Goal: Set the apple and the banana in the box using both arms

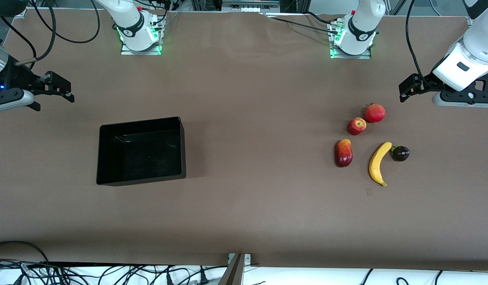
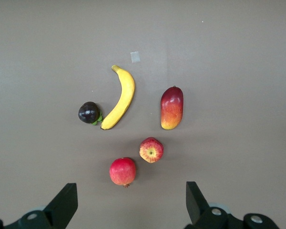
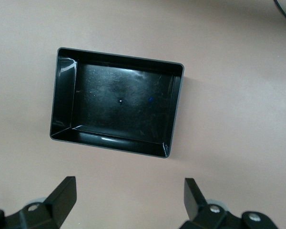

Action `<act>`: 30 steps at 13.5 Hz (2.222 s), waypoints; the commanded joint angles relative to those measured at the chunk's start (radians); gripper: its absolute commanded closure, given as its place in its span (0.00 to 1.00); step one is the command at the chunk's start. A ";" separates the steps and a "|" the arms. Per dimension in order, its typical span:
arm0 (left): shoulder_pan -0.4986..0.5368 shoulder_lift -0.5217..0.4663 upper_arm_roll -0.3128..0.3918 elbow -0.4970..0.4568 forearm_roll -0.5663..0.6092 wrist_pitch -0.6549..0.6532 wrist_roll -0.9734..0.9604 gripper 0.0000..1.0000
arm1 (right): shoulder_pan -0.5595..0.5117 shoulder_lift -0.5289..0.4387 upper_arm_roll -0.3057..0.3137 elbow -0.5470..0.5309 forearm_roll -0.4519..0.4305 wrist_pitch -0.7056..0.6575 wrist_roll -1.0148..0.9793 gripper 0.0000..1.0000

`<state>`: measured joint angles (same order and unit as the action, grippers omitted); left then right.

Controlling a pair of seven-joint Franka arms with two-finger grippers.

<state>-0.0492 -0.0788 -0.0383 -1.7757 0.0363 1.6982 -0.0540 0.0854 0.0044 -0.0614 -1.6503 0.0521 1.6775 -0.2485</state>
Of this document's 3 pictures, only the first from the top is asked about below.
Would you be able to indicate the red pomegranate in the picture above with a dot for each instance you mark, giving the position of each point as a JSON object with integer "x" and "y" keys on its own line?
{"x": 375, "y": 113}

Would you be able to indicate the silver metal bracket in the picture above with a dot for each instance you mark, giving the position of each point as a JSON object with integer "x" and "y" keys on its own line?
{"x": 248, "y": 259}

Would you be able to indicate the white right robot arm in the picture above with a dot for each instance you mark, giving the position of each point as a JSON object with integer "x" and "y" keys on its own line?
{"x": 133, "y": 31}

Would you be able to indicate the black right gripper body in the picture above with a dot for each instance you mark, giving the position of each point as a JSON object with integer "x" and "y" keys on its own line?
{"x": 23, "y": 77}

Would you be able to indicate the dark aluminium bar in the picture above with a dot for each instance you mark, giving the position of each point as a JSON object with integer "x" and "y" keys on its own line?
{"x": 233, "y": 273}

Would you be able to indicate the yellow banana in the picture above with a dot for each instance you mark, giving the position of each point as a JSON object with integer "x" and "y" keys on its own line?
{"x": 375, "y": 166}

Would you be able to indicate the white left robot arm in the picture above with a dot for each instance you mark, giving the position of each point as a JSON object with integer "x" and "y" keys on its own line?
{"x": 361, "y": 35}

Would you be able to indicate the white lower table surface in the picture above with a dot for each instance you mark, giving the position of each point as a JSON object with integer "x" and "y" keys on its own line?
{"x": 307, "y": 277}

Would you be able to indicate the red yellow mango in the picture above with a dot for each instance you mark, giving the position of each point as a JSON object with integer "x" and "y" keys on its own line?
{"x": 343, "y": 153}

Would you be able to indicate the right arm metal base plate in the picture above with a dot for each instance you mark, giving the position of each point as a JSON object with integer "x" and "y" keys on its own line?
{"x": 127, "y": 51}

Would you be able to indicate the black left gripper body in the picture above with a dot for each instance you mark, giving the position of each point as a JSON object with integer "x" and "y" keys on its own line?
{"x": 426, "y": 83}

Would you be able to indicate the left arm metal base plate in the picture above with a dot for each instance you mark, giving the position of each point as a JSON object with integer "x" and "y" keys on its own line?
{"x": 366, "y": 56}

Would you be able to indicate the white power strip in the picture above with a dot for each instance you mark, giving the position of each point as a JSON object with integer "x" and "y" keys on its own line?
{"x": 250, "y": 8}

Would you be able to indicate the black rectangular plastic box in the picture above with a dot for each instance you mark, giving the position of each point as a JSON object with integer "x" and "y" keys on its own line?
{"x": 141, "y": 170}

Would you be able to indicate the red yellow apple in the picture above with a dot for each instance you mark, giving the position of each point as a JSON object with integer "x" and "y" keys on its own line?
{"x": 357, "y": 126}

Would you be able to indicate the dark purple eggplant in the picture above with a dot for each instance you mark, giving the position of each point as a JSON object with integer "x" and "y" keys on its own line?
{"x": 401, "y": 153}

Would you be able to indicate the brown table cover sheet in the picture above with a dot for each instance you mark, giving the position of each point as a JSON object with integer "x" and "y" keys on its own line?
{"x": 228, "y": 217}

